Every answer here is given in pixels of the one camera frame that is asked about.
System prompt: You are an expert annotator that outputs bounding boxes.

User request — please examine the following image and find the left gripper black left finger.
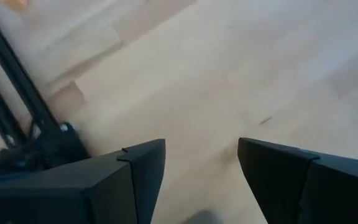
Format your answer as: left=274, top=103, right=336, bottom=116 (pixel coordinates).
left=0, top=138, right=167, bottom=224

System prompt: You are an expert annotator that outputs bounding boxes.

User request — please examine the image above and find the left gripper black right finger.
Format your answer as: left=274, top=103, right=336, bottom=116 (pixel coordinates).
left=237, top=137, right=358, bottom=224

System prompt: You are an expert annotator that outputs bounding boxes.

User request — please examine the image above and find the large orange block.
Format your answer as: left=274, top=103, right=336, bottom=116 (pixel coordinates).
left=3, top=0, right=30, bottom=9

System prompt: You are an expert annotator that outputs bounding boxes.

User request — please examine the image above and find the black frame corner bracket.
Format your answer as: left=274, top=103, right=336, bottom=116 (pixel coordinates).
left=0, top=122, right=90, bottom=175

